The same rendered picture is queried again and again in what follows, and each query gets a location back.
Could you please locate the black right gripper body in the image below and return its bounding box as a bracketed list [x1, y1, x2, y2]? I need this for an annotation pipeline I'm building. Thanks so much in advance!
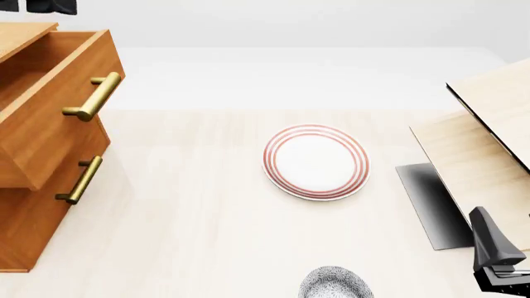
[471, 262, 530, 295]

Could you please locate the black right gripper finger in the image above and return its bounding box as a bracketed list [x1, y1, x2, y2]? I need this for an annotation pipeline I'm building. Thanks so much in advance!
[468, 205, 528, 272]

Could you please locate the grey patterned bowl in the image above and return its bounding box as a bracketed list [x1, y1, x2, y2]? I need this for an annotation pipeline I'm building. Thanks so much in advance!
[298, 266, 375, 298]

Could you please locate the wooden cabinet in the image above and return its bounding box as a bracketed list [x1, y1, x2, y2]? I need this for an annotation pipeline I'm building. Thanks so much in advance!
[0, 22, 126, 273]

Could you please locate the pale wooden panel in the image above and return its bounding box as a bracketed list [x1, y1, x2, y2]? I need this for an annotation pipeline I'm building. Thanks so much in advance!
[408, 108, 530, 252]

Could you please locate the pale wooden board black edge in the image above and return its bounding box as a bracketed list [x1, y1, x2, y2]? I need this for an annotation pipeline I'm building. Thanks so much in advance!
[446, 57, 530, 175]

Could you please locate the white plate with red rings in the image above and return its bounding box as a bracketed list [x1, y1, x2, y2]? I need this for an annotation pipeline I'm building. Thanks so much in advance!
[262, 123, 372, 202]

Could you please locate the black background object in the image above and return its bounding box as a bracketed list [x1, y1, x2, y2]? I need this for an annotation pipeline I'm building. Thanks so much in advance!
[0, 0, 79, 16]

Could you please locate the brass drawer handle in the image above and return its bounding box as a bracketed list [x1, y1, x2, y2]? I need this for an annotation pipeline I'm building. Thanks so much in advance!
[61, 71, 123, 123]
[55, 155, 104, 206]

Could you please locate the wooden drawer with brass handle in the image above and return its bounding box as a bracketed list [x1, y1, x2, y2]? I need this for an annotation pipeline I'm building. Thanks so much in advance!
[0, 117, 112, 271]
[0, 29, 126, 191]

